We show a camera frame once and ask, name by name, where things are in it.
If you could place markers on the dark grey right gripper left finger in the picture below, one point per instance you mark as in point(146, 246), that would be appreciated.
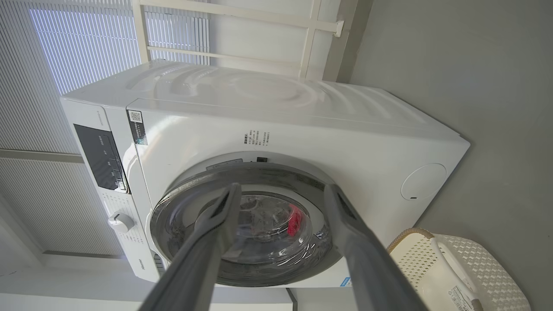
point(203, 259)

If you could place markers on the white window blinds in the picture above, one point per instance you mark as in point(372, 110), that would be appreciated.
point(43, 86)

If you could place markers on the red cloth garment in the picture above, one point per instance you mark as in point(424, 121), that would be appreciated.
point(296, 222)

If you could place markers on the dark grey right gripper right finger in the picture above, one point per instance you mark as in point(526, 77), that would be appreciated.
point(367, 268)

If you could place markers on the dark grey round washer door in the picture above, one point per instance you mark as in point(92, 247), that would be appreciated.
point(173, 207)

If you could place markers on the blue energy label sticker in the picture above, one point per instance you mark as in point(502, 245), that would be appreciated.
point(345, 281)

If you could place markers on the cream perforated laundry basket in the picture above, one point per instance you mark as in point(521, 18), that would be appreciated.
point(484, 268)

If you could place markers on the white front-load washing machine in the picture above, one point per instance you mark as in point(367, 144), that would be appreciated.
point(302, 129)

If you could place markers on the white washing machine dial knob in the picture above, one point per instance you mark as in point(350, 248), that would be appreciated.
point(121, 222)

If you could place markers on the white railing frame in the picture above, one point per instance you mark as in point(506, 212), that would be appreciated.
point(140, 34)

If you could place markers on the black touch control display panel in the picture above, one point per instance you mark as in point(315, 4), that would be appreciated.
point(99, 160)

